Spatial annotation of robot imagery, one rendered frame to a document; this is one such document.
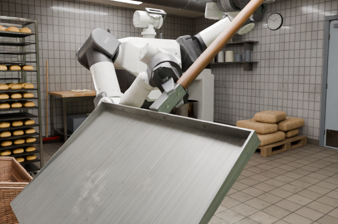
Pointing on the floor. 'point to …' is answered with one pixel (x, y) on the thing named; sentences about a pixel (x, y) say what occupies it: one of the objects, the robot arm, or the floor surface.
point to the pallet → (265, 150)
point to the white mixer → (199, 98)
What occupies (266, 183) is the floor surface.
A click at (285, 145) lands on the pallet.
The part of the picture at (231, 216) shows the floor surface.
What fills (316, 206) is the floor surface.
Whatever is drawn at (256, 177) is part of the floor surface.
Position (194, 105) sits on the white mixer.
